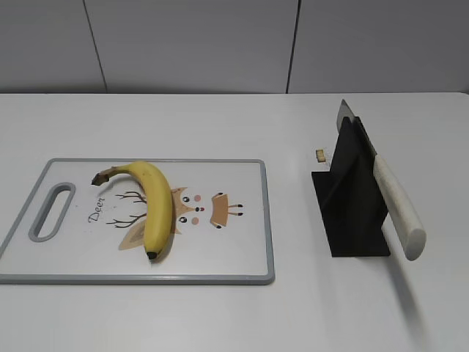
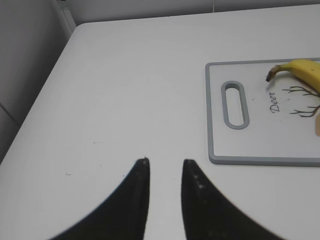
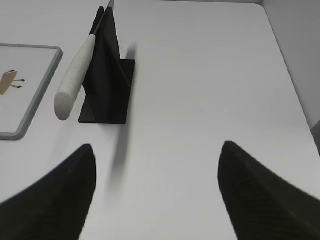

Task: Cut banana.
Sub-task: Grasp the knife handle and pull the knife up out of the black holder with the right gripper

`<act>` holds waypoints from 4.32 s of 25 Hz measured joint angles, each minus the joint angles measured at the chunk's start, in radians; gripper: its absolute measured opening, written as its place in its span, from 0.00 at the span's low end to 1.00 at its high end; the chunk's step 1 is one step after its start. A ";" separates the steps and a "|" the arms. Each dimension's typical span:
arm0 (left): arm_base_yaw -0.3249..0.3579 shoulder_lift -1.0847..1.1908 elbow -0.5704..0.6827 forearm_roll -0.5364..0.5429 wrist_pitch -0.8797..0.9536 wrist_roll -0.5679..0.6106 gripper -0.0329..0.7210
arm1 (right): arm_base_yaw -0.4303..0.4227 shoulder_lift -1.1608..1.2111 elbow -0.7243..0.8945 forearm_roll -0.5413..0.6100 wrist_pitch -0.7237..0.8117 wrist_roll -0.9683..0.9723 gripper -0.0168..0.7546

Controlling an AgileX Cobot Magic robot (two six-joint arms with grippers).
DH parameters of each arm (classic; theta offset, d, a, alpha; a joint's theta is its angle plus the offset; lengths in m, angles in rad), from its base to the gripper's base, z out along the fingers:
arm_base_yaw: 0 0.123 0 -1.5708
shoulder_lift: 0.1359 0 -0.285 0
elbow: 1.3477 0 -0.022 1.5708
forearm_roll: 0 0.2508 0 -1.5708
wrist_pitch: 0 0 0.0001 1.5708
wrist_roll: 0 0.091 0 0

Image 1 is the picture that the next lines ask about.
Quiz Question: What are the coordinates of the small yellow banana piece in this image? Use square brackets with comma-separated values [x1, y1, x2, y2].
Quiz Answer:
[315, 149, 327, 163]

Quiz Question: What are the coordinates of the white-handled kitchen knife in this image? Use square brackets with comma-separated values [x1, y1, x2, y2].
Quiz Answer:
[336, 100, 426, 261]

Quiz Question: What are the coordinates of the white grey-rimmed cutting board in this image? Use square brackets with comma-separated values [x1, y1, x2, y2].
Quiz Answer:
[1, 158, 275, 285]

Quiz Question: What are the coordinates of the black knife stand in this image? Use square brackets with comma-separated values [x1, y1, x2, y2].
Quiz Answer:
[311, 117, 390, 257]

